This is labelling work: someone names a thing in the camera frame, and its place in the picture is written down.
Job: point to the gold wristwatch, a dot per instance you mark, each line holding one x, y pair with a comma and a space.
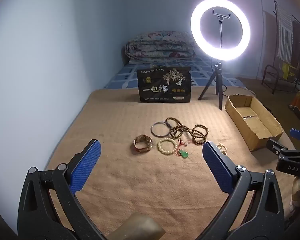
143, 143

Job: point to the metal clothes rack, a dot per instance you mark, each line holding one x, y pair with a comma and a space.
275, 10

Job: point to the black metal floor rack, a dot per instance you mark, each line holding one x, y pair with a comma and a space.
267, 77

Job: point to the brown flat object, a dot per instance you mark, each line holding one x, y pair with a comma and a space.
142, 228

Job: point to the metal bangle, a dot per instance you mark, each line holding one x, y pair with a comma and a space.
153, 132

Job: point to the yellow box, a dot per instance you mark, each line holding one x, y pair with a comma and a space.
290, 70

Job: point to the white striped towel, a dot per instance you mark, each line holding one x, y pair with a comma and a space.
285, 30

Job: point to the phone holder clamp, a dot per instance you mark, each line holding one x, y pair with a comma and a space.
221, 17

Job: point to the person's right hand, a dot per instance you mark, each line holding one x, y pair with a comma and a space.
298, 192

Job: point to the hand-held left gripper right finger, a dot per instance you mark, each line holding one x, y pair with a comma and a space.
216, 165

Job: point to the cardboard box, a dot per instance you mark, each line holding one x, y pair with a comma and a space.
262, 132

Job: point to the tan blanket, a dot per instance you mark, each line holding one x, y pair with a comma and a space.
152, 192

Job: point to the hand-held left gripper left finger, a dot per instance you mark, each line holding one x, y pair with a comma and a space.
86, 165

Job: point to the black tripod stand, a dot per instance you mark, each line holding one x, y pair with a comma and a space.
218, 85

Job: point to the green gourd pendant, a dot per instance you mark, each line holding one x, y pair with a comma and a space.
183, 153

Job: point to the folded floral quilt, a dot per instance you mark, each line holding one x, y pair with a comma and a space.
160, 46

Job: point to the black snack bag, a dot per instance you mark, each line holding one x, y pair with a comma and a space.
165, 90

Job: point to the blue patterned bed sheet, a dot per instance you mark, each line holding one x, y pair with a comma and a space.
126, 76

